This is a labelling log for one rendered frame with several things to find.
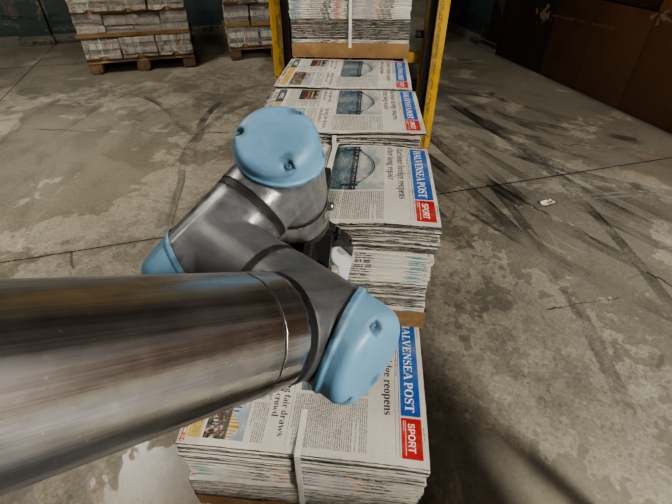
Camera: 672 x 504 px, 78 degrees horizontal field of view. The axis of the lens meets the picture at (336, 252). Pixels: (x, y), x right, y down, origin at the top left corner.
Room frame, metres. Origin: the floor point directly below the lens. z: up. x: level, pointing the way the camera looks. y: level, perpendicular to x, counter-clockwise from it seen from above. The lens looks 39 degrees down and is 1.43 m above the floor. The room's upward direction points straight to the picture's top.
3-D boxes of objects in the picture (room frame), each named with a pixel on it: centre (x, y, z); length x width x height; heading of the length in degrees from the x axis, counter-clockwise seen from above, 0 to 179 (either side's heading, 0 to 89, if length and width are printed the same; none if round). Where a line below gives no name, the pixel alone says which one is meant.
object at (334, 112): (0.99, -0.02, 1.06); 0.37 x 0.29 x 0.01; 86
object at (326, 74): (1.28, -0.03, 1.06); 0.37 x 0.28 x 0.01; 85
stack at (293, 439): (0.85, 0.01, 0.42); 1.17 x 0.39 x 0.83; 175
